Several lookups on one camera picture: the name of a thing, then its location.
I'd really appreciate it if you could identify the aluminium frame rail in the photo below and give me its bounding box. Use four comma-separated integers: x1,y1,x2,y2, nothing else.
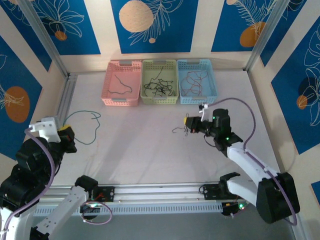
37,181,295,208

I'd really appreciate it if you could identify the aluminium frame post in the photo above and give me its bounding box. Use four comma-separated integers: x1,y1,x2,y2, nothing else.
244,0,288,72
18,0,71,78

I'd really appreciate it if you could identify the right arm base electronics board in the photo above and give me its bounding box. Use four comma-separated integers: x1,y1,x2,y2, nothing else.
221,200,252,219

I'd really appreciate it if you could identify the pink plastic basket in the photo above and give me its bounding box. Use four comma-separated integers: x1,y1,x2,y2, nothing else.
101,60,143,107

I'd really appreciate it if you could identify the tangle of coloured wires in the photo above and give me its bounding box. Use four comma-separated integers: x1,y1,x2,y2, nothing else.
172,126,191,138

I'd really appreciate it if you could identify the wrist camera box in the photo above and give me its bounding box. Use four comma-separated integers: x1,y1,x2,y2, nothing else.
28,116,62,143
198,103,210,122

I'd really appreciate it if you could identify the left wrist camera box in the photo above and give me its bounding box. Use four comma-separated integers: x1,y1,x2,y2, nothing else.
28,116,62,143

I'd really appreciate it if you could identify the aluminium side rail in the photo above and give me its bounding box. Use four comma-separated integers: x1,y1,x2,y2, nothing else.
56,73,77,126

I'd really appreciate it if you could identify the left arm base electronics board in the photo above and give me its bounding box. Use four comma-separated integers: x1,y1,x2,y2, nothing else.
80,201,102,221

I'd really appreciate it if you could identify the green plastic basket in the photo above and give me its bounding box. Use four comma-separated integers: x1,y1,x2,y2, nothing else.
140,60,180,106

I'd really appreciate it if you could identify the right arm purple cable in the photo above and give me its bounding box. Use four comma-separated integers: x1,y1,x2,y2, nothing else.
204,97,299,227

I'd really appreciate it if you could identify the slotted grey cable duct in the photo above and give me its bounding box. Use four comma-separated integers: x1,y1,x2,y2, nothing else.
31,201,223,216

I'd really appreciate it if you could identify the orange thin cable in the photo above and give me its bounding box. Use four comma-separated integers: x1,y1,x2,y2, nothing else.
180,73,205,98
183,70,209,95

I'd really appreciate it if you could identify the green thin cable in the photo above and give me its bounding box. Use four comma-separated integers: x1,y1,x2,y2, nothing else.
61,110,102,146

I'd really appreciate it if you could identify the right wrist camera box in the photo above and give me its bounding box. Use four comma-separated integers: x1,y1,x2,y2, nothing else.
198,103,210,122

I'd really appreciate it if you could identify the black thin cable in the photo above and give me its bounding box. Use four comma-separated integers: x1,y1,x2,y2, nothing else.
147,78,177,98
143,66,166,98

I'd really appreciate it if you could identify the white table cloth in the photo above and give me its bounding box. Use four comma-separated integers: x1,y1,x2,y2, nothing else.
51,72,285,185

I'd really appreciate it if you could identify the blue plastic basket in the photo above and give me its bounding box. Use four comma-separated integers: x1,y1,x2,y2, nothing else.
176,58,218,105

